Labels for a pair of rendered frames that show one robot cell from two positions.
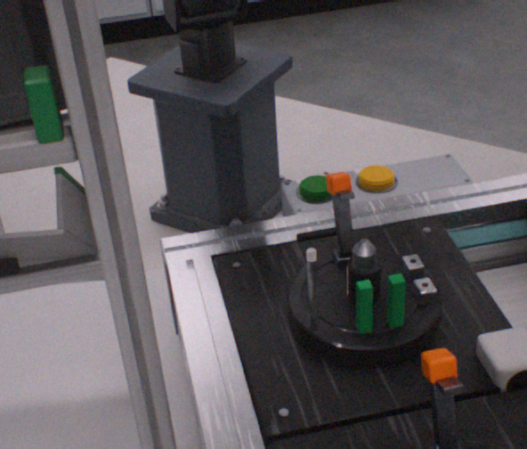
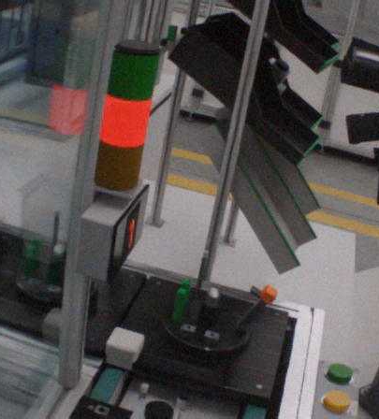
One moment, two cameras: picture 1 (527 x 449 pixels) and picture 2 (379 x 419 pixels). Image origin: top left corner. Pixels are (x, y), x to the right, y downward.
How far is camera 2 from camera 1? 1.23 m
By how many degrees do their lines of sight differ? 89
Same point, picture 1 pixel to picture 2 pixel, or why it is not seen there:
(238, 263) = (277, 314)
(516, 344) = (125, 339)
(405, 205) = (299, 402)
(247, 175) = not seen: outside the picture
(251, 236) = (309, 339)
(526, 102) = not seen: outside the picture
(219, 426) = (170, 275)
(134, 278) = not seen: hidden behind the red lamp
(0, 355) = (306, 300)
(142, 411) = not seen: hidden behind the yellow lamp
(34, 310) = (335, 317)
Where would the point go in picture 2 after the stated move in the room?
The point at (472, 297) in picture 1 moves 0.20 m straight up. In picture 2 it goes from (182, 368) to (211, 244)
